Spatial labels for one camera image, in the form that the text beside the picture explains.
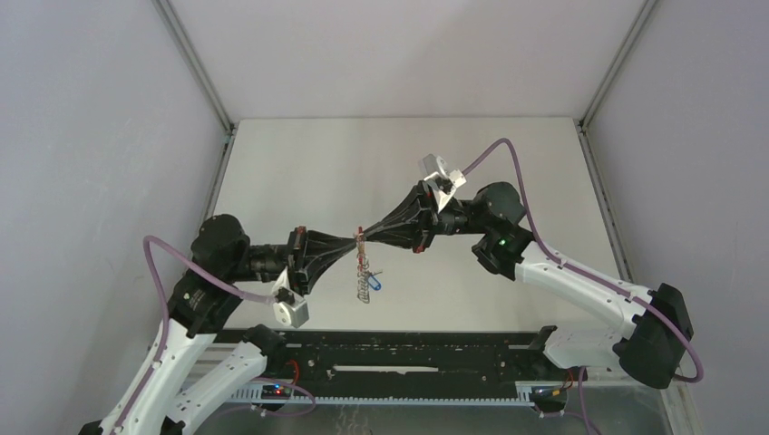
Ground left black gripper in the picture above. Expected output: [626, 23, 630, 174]
[229, 225, 358, 295]

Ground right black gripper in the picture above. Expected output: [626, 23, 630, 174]
[363, 180, 492, 254]

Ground blue key tag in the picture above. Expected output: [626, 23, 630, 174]
[366, 273, 383, 291]

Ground metal key holder red handle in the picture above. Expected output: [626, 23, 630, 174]
[355, 227, 370, 305]

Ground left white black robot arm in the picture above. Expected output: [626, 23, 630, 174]
[80, 214, 355, 434]

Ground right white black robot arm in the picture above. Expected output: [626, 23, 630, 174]
[364, 181, 694, 390]

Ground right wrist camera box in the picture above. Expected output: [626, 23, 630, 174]
[420, 154, 466, 212]

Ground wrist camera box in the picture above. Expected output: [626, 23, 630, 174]
[272, 287, 310, 329]
[420, 154, 466, 212]

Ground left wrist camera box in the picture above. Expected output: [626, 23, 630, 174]
[272, 287, 310, 329]

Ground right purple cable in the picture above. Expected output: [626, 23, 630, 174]
[461, 138, 706, 435]

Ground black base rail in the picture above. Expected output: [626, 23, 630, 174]
[229, 328, 587, 400]

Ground grey slotted cable duct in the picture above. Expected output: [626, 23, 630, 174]
[223, 382, 554, 407]

